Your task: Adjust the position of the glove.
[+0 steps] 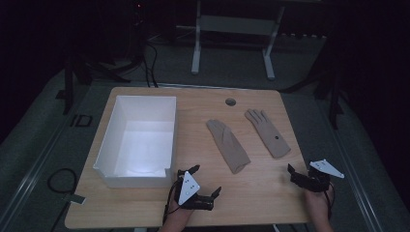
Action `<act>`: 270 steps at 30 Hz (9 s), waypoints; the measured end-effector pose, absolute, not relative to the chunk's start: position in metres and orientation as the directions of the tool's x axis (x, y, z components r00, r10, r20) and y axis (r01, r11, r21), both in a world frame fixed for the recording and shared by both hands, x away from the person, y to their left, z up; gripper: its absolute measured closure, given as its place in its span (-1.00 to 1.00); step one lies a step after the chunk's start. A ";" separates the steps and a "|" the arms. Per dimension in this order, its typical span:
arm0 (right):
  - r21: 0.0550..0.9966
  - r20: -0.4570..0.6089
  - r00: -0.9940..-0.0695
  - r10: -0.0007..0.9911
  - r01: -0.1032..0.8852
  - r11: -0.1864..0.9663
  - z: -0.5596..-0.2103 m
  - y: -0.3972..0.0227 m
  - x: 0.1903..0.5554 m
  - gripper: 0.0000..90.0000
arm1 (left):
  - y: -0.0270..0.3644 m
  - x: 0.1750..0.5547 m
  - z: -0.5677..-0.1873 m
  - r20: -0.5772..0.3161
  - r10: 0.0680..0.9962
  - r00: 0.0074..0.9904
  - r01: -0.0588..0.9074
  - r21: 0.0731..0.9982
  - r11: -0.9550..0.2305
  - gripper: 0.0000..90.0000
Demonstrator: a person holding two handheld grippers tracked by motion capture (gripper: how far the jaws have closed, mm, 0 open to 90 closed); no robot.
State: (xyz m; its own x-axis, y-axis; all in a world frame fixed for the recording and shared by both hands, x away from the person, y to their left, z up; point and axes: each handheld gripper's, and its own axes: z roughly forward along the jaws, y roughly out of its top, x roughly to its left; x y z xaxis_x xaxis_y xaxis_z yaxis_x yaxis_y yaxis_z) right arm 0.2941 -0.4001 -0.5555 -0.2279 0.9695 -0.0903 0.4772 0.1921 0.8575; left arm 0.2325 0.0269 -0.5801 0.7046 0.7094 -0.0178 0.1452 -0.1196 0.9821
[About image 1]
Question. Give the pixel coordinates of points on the beige glove with dark dot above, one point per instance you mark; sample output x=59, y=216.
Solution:
x=269, y=135

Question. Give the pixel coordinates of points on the person's right hand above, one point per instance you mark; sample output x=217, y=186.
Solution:
x=317, y=203

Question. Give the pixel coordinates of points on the person's left hand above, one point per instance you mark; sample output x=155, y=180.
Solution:
x=180, y=214

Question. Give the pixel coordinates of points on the white metal desk frame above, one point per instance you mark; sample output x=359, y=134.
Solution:
x=237, y=25

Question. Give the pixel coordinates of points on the black rectangular floor frame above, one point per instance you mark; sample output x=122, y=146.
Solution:
x=82, y=120

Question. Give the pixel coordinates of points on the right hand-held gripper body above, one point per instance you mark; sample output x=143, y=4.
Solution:
x=317, y=180

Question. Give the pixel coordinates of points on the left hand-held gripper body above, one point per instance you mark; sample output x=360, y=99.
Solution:
x=188, y=188

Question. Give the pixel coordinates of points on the plain beige glove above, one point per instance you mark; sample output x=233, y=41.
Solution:
x=229, y=146

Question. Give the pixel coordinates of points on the dark metal stand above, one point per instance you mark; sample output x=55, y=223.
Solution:
x=333, y=96

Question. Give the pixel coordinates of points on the grey flat tag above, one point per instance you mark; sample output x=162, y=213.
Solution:
x=75, y=198

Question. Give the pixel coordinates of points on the black stand with red light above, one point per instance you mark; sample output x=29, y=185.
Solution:
x=138, y=32

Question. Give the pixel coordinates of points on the white box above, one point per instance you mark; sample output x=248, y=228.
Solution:
x=141, y=141

